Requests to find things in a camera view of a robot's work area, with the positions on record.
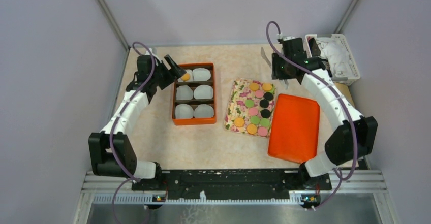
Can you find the white cloth in basket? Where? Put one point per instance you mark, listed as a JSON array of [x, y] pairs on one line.
[[337, 56]]

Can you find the aluminium frame rail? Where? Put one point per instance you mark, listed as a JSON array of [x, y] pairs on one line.
[[363, 198]]

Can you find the black cookie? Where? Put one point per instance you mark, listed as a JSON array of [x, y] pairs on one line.
[[268, 96], [264, 104], [265, 113]]

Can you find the floral tray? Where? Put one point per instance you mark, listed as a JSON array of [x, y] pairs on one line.
[[240, 92]]

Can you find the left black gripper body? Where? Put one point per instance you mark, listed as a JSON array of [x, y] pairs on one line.
[[162, 75]]

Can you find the white paper cup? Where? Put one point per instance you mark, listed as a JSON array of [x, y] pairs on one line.
[[203, 92], [191, 78], [183, 93], [183, 111], [204, 111], [201, 74]]

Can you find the black cookie upper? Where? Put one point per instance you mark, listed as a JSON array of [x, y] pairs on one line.
[[268, 96]]

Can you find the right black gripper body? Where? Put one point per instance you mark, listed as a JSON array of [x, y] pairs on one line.
[[279, 67]]

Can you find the black cookie middle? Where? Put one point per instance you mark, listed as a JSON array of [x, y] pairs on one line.
[[264, 104]]

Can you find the black cookie lower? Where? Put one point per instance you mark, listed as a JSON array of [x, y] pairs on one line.
[[265, 113]]

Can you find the pink cookie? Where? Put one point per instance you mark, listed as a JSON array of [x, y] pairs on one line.
[[253, 111], [259, 94], [262, 131]]

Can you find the pink cookie bottom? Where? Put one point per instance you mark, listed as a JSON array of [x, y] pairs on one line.
[[262, 131]]

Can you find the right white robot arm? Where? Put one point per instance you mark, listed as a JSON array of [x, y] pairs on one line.
[[353, 134]]

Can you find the orange cookie bottom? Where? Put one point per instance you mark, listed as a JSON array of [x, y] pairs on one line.
[[251, 129]]

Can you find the white plastic basket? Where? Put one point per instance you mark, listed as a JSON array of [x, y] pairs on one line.
[[345, 80]]

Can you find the orange box lid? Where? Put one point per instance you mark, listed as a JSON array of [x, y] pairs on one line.
[[295, 129]]

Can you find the black item in basket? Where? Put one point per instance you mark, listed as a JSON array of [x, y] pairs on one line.
[[315, 51]]

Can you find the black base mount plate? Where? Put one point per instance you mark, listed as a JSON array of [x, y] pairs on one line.
[[235, 186]]

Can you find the orange compartment box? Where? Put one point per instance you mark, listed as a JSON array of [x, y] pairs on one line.
[[194, 102]]

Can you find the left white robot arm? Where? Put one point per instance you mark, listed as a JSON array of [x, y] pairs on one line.
[[111, 152]]

